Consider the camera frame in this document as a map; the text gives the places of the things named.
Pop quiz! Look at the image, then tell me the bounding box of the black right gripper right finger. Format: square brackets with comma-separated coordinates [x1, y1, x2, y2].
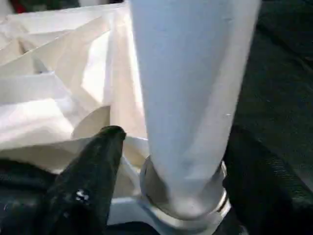
[223, 125, 313, 235]

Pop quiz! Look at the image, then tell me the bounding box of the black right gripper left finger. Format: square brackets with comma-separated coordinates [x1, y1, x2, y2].
[39, 126, 127, 235]

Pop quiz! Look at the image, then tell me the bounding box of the white plastic table top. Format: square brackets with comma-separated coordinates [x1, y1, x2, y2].
[0, 2, 150, 216]

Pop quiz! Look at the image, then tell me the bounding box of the white plastic table leg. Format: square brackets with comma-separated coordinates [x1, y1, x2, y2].
[125, 0, 262, 232]

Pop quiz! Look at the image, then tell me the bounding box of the black work mat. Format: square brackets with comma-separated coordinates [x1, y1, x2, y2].
[0, 0, 313, 235]

